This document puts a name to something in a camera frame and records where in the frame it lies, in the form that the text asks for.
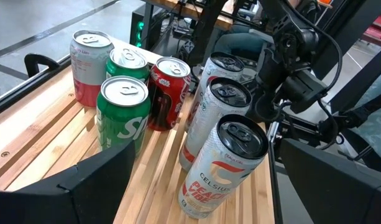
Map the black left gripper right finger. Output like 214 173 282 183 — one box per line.
279 138 381 224

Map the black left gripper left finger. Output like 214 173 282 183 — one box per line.
0 139 137 224

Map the green Sprite can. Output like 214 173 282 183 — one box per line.
96 75 152 156
105 47 151 85

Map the white Celsius can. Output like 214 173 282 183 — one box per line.
178 77 252 172
184 51 246 133
177 113 270 219

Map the red Coca-Cola can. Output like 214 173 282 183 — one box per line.
146 56 192 132

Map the wooden slatted shelf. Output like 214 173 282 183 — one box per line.
0 67 277 224

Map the blue-grey cloth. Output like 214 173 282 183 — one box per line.
351 67 381 166

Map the silver and pink soda can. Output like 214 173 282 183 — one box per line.
69 29 115 108

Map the red bin shelving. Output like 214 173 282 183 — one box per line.
360 4 381 44

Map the black computer tower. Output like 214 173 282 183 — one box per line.
129 2 157 50

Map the black table edge rail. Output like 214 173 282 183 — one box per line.
0 52 73 119

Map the black frame post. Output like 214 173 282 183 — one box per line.
311 0 381 80
329 43 381 113

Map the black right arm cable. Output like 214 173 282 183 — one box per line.
297 15 344 94

